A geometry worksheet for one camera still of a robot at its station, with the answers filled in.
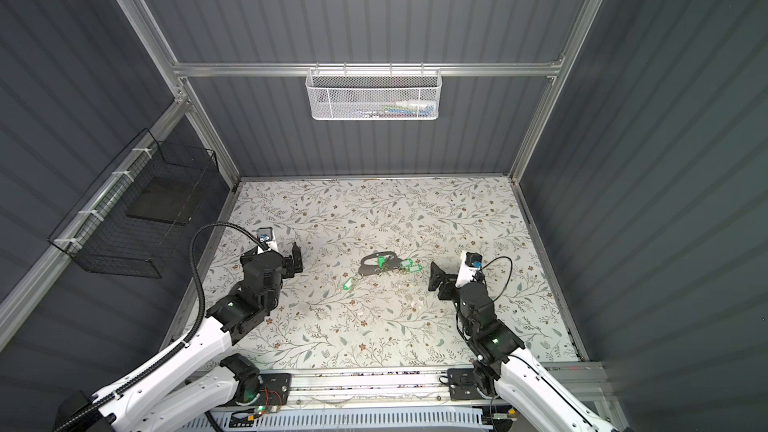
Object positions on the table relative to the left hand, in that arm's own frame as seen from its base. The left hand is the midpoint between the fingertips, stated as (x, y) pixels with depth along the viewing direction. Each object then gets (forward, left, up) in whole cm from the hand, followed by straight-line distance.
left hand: (277, 247), depth 78 cm
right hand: (-6, -46, -4) cm, 47 cm away
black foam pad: (+9, +27, +10) cm, 30 cm away
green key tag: (+5, -27, -18) cm, 33 cm away
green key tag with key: (-3, -17, -18) cm, 25 cm away
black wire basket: (+4, +34, +10) cm, 36 cm away
